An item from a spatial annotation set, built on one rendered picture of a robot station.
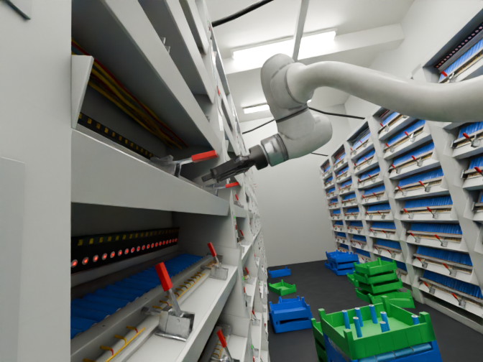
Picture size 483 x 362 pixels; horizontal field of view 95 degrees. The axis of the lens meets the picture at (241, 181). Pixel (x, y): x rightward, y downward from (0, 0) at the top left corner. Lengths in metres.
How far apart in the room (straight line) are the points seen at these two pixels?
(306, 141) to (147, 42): 0.46
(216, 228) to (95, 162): 0.59
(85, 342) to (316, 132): 0.62
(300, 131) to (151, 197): 0.49
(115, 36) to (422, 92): 0.50
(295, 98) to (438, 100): 0.29
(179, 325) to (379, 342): 0.75
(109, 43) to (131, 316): 0.37
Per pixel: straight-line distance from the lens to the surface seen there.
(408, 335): 1.02
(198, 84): 0.83
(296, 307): 2.24
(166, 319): 0.34
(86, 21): 0.41
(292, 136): 0.65
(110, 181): 0.20
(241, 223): 1.43
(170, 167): 0.32
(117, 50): 0.43
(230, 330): 0.78
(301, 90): 0.62
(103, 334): 0.30
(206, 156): 0.31
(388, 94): 0.52
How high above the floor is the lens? 0.86
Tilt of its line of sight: 11 degrees up
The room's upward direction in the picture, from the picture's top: 8 degrees counter-clockwise
